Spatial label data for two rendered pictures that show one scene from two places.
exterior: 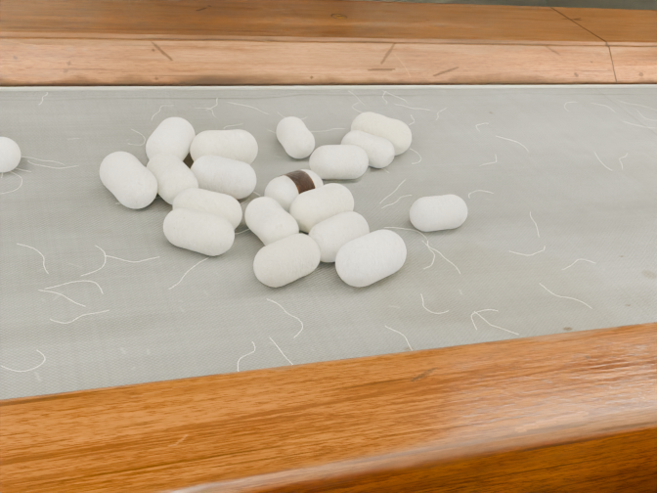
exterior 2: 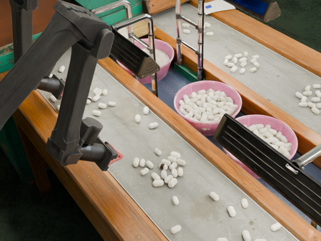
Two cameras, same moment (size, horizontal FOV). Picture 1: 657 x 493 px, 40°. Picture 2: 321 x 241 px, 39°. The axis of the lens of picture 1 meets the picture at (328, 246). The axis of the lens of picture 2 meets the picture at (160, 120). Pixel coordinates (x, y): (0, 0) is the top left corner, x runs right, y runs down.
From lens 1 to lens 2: 1.51 m
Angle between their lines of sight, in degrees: 76
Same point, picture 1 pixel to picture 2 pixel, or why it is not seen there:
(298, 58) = (111, 178)
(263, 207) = (173, 165)
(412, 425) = (208, 143)
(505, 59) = not seen: hidden behind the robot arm
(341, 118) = (126, 171)
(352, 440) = (212, 146)
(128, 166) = (174, 180)
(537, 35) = not seen: hidden behind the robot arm
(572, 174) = (128, 141)
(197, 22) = (110, 193)
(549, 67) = not seen: hidden behind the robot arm
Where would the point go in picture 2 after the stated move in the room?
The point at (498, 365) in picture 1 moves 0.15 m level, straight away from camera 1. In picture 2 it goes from (195, 138) to (153, 138)
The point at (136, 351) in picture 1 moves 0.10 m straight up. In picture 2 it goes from (203, 170) to (204, 150)
